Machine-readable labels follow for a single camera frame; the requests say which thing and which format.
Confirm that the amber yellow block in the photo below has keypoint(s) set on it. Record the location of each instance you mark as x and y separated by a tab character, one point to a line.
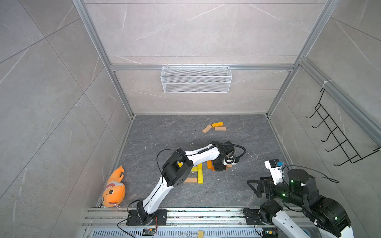
219	124

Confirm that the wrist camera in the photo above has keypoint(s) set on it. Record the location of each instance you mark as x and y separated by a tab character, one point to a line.
275	168
230	160

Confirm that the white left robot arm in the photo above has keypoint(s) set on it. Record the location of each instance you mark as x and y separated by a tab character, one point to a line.
176	169

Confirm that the white wire mesh basket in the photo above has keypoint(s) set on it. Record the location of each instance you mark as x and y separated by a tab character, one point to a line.
196	79

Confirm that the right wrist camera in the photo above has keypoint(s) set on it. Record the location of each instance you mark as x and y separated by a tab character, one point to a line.
275	168

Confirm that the aluminium frame post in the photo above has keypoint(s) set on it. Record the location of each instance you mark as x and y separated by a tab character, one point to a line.
90	28

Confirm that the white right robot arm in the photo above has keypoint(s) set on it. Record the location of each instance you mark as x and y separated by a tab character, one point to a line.
301	190

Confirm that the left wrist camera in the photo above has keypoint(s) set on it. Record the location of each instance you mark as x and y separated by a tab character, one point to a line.
230	160

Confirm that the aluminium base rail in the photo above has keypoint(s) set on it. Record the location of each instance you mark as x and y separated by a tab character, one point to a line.
178	223

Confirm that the black wire hook rack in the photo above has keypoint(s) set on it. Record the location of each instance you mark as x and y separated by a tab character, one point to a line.
351	154

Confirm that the orange plush toy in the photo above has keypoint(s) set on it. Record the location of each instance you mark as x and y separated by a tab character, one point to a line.
115	191

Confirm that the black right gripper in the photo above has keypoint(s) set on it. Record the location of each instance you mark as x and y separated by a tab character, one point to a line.
268	183

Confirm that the lime yellow block short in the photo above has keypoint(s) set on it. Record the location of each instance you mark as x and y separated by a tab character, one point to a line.
200	166

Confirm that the tan wooden block angled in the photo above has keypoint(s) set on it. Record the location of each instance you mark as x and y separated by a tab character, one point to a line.
207	129

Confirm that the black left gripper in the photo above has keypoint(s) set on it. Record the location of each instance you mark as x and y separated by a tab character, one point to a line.
220	168

